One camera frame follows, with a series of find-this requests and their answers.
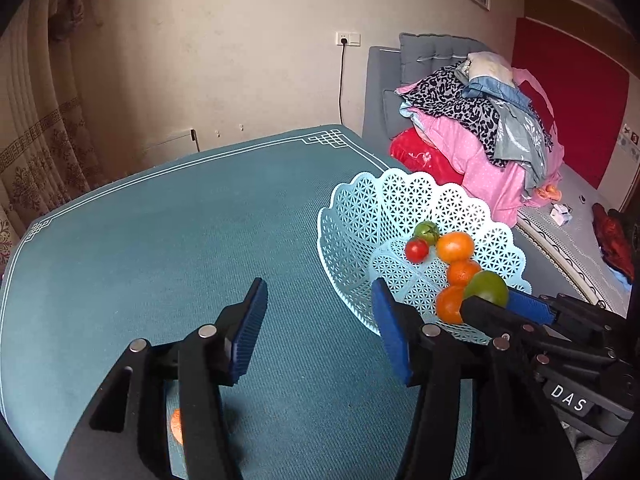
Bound black power cable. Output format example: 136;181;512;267
338;42;347;126

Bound pile of clothes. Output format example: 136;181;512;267
400;67;566;226

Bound small orange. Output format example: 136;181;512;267
446;259;482;287
435;285;467;325
436;231;475;264

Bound light blue lattice basket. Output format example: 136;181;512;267
317;170;532;345

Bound small green tomato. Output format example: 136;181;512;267
413;221;442;245

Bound grey padded headboard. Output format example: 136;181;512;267
362;32;501;153

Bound white cloth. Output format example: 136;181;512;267
467;51;515;86

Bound teal table cloth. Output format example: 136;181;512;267
0;125;481;480

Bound bed with grey sheet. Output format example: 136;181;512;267
515;170;636;316

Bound red wall panel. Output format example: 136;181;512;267
511;16;631;191

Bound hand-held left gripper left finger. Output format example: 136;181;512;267
54;276;269;480

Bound red blanket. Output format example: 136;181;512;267
389;127;468;186

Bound beige patterned curtain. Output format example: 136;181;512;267
0;0;111;286

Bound white wall switch panel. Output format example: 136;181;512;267
619;124;640;161

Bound light blue cloth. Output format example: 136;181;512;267
461;76;533;111

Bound dark red cloth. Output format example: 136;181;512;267
591;202;636;281

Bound red tomato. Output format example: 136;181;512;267
404;238;431;263

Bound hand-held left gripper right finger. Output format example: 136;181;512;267
371;277;583;480

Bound leopard print cloth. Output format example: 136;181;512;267
395;67;503;168

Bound large green tomato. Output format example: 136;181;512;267
464;270;510;308

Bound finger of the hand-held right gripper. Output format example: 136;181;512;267
460;296;551;361
506;290;626;341

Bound grey cloth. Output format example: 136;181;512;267
492;105;555;191

